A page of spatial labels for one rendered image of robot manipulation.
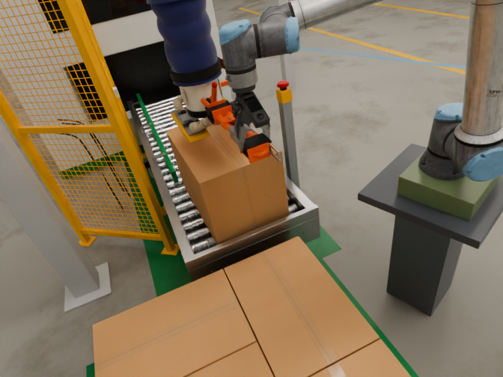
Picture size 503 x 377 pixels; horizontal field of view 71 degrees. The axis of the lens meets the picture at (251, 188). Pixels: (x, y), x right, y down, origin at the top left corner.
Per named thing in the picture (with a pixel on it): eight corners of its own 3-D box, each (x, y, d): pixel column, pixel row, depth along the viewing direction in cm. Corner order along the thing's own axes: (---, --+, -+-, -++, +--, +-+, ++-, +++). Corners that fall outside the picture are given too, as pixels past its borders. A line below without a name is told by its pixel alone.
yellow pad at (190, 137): (171, 117, 179) (168, 108, 176) (189, 111, 181) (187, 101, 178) (188, 143, 153) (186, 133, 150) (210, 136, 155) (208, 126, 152)
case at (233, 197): (185, 188, 219) (165, 130, 195) (243, 164, 229) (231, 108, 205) (218, 248, 173) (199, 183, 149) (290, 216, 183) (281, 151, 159)
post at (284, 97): (290, 217, 264) (275, 89, 204) (299, 214, 265) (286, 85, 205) (295, 222, 258) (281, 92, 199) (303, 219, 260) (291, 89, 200)
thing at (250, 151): (240, 152, 119) (237, 140, 116) (260, 145, 121) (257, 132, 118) (250, 164, 113) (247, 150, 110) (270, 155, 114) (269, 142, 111)
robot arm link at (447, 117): (457, 135, 149) (468, 96, 139) (480, 157, 136) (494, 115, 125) (421, 139, 150) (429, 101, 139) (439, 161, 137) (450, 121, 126)
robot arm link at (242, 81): (260, 68, 100) (229, 78, 98) (263, 84, 103) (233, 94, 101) (248, 60, 107) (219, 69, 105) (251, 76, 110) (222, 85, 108)
